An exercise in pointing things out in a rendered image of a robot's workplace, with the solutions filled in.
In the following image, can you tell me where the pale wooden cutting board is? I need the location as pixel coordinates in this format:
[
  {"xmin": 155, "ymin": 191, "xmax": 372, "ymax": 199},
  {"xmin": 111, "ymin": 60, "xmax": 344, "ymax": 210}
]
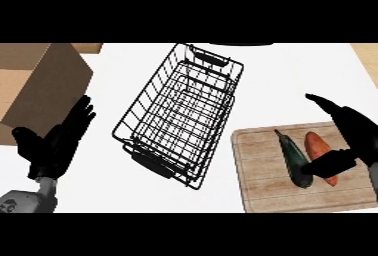
[{"xmin": 231, "ymin": 120, "xmax": 378, "ymax": 214}]

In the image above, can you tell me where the brown wooden cabinet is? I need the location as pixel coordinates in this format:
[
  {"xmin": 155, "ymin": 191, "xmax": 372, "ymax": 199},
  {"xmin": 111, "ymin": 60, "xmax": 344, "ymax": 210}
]
[{"xmin": 0, "ymin": 43, "xmax": 95, "ymax": 147}]

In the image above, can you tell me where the pale wooden block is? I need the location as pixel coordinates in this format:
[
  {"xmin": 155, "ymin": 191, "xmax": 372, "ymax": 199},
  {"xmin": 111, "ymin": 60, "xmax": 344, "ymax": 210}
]
[{"xmin": 71, "ymin": 43, "xmax": 105, "ymax": 55}]

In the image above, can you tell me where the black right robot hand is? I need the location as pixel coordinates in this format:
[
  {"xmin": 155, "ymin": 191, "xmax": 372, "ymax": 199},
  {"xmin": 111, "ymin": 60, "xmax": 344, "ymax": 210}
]
[{"xmin": 300, "ymin": 93, "xmax": 378, "ymax": 178}]

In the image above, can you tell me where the pale wooden panel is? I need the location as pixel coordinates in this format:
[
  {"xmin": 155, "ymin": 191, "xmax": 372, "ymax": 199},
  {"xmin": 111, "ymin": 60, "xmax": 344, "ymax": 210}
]
[{"xmin": 349, "ymin": 43, "xmax": 378, "ymax": 88}]

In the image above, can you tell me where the dark green eggplant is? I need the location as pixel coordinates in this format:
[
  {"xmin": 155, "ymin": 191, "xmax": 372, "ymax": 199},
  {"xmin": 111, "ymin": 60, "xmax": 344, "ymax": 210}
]
[{"xmin": 274, "ymin": 129, "xmax": 315, "ymax": 189}]

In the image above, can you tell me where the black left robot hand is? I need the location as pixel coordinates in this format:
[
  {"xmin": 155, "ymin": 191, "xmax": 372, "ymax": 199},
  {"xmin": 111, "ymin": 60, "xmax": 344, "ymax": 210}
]
[{"xmin": 11, "ymin": 95, "xmax": 98, "ymax": 181}]

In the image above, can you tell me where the orange sweet potato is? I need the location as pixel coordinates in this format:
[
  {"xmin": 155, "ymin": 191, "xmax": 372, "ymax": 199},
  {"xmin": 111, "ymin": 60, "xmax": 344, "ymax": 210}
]
[{"xmin": 303, "ymin": 131, "xmax": 340, "ymax": 187}]

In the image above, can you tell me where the black tiered wire basket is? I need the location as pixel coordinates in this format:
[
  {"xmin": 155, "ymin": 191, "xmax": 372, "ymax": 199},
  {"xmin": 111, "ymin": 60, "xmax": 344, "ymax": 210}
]
[{"xmin": 111, "ymin": 43, "xmax": 247, "ymax": 191}]

